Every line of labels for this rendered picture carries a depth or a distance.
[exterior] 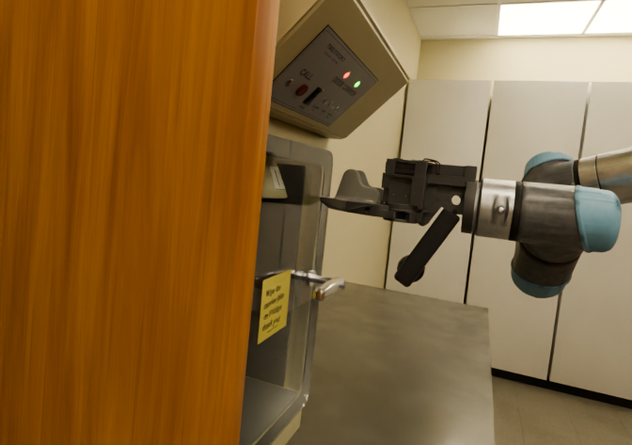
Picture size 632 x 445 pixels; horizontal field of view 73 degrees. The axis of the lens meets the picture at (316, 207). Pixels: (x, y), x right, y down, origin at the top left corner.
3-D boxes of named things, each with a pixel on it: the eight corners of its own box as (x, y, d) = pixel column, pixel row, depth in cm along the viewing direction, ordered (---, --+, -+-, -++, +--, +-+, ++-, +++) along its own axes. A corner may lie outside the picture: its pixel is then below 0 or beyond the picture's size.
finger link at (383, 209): (353, 198, 62) (413, 205, 59) (351, 211, 62) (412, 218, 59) (342, 198, 57) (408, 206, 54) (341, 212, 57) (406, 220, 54)
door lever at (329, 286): (285, 298, 56) (287, 279, 56) (312, 284, 65) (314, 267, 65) (323, 307, 54) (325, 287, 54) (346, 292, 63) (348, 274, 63)
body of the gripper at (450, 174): (392, 162, 63) (480, 168, 59) (386, 219, 64) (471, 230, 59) (381, 157, 56) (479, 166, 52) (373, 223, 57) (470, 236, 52)
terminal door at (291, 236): (178, 542, 41) (213, 119, 38) (304, 400, 69) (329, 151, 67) (184, 545, 41) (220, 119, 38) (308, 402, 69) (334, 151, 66)
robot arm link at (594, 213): (605, 271, 51) (628, 230, 45) (505, 256, 55) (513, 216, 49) (601, 219, 56) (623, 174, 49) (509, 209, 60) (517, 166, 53)
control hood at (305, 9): (205, 93, 37) (215, -26, 37) (329, 138, 67) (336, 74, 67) (330, 96, 33) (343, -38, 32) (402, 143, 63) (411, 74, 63)
